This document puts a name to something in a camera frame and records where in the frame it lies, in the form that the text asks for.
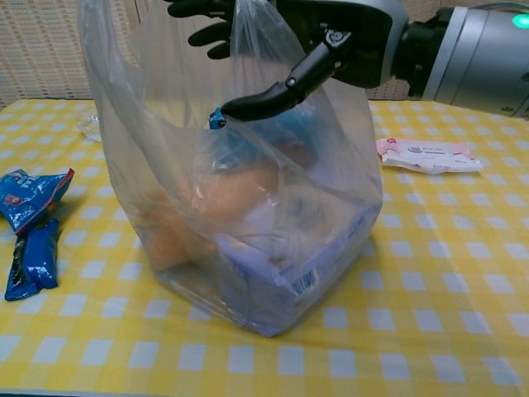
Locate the blue cardboard snack box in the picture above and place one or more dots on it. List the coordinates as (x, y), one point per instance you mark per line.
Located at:
(217, 120)

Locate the white pack with blue logo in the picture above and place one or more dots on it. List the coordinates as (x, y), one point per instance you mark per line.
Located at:
(264, 219)

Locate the blue snack packet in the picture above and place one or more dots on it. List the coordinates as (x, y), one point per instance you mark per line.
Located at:
(29, 194)

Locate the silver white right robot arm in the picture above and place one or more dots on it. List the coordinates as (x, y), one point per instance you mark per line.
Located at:
(475, 54)

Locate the transparent plastic bag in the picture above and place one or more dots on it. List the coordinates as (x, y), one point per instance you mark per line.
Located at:
(165, 124)

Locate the woven bamboo folding screen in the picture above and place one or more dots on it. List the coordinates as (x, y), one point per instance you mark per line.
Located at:
(41, 49)

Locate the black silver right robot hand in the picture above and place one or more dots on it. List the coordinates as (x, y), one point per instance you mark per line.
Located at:
(363, 37)

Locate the small blue snack pack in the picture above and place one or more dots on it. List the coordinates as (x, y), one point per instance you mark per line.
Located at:
(37, 256)

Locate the pink white wet wipes pack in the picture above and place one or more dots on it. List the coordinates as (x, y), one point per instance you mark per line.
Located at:
(425, 155)

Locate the crumpled clear wrapper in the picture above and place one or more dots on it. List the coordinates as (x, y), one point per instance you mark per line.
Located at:
(89, 126)

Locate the pale blue pack with barcode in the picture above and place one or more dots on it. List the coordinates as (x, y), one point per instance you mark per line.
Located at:
(306, 281)

